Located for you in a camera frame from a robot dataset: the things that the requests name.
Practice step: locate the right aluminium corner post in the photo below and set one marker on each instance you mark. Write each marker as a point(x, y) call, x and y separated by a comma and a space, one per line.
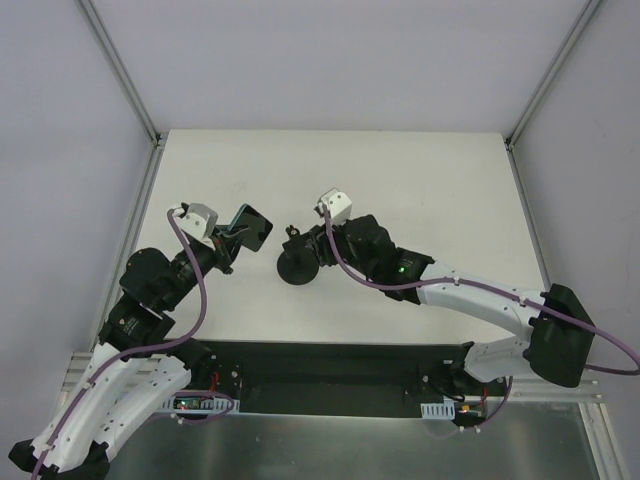
point(577, 30)

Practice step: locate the aluminium corner post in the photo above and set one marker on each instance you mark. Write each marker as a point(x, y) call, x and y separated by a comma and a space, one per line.
point(577, 30)
point(109, 50)

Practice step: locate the left white cable duct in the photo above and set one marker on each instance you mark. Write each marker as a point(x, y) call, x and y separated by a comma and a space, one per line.
point(199, 405)

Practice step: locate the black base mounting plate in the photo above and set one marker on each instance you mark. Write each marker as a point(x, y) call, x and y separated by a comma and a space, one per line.
point(355, 380)

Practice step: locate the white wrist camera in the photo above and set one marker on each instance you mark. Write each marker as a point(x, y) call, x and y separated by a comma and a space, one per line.
point(195, 220)
point(337, 204)

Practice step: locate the black phone teal case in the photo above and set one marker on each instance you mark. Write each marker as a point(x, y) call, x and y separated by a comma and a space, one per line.
point(250, 228)

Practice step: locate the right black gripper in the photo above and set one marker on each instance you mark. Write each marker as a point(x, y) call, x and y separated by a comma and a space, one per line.
point(318, 245)

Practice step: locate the left aluminium corner post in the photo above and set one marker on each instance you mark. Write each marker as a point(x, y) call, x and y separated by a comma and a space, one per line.
point(109, 50)

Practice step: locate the right white cable duct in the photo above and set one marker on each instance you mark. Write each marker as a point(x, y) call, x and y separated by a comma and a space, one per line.
point(444, 410)

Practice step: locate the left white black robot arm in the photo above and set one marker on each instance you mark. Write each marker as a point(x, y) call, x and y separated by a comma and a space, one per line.
point(134, 368)

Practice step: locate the black round-base phone stand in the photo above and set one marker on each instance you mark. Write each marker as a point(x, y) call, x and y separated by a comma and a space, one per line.
point(299, 270)

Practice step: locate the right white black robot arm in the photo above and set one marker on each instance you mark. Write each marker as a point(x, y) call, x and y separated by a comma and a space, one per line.
point(550, 331)

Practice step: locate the white cable duct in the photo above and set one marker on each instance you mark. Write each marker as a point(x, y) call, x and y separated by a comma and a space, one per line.
point(199, 405)
point(444, 410)

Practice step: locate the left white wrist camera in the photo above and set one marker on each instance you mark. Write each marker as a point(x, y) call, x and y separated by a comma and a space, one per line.
point(195, 220)

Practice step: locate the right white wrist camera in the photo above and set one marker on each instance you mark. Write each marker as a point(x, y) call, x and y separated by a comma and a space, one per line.
point(337, 204)

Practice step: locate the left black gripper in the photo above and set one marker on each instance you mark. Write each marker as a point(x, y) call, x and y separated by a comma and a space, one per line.
point(225, 248)

